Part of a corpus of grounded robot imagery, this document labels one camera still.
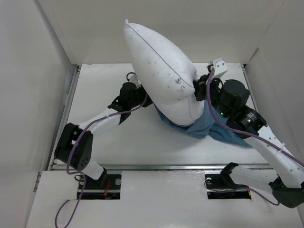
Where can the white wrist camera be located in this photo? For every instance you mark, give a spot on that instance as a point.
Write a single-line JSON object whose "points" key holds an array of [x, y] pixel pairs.
{"points": [[218, 66], [132, 77]]}

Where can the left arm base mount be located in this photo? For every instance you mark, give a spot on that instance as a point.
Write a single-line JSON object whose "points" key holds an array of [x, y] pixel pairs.
{"points": [[111, 189]]}

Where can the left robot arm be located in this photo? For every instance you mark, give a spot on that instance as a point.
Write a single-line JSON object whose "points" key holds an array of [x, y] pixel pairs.
{"points": [[74, 147]]}

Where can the blue pillowcase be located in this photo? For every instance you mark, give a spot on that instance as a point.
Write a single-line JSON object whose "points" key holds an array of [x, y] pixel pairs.
{"points": [[206, 125]]}

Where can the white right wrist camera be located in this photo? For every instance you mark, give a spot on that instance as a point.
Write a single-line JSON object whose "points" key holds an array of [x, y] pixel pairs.
{"points": [[218, 66]]}

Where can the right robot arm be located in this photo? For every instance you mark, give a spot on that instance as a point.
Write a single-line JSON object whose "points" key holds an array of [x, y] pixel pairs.
{"points": [[287, 185]]}

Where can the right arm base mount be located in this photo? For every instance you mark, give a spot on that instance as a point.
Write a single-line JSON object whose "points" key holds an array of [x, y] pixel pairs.
{"points": [[222, 187]]}

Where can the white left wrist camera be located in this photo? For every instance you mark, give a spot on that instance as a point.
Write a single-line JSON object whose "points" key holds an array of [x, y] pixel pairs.
{"points": [[132, 77]]}

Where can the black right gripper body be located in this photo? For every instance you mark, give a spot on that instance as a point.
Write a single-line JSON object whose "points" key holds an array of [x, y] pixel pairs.
{"points": [[214, 91]]}

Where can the white pillow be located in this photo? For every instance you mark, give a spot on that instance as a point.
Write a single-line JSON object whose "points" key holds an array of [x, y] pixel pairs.
{"points": [[165, 72]]}

